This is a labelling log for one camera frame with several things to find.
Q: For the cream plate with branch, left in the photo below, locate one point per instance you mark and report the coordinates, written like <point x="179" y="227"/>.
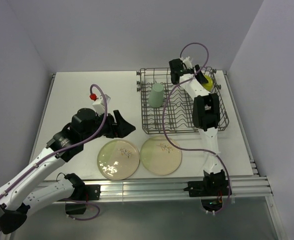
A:
<point x="118" y="160"/>

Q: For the cream plate with branch, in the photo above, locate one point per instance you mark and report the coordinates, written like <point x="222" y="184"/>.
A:
<point x="118" y="160"/>
<point x="159" y="157"/>

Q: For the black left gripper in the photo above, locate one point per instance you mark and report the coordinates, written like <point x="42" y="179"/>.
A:
<point x="121" y="129"/>

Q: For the grey wire dish rack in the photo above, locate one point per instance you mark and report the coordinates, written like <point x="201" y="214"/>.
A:
<point x="178" y="115"/>

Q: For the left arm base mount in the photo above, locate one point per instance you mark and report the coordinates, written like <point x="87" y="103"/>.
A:
<point x="85" y="194"/>

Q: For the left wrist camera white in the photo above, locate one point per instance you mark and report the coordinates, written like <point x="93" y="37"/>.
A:
<point x="98" y="103"/>

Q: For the lime green bowl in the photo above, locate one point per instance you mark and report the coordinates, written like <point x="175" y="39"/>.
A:
<point x="209" y="84"/>

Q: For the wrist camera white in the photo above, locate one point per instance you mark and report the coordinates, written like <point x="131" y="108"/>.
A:
<point x="98" y="103"/>
<point x="187" y="62"/>

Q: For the pale green plastic cup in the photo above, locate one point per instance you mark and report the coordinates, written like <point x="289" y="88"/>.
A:
<point x="155" y="99"/>

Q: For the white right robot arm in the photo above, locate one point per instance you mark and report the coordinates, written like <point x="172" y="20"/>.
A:
<point x="205" y="113"/>

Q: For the cream plate with branch, right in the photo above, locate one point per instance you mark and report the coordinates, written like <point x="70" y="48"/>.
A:
<point x="159" y="157"/>

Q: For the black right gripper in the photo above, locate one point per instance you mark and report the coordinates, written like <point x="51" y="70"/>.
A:
<point x="200" y="77"/>

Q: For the aluminium rail frame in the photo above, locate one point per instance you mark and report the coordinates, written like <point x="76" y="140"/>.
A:
<point x="170" y="189"/>

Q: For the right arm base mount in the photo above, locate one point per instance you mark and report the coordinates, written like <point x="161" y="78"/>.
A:
<point x="210" y="192"/>

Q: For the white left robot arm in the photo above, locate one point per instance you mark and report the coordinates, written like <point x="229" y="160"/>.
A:
<point x="18" y="197"/>

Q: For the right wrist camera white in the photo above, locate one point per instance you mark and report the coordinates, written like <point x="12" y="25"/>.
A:
<point x="187" y="62"/>

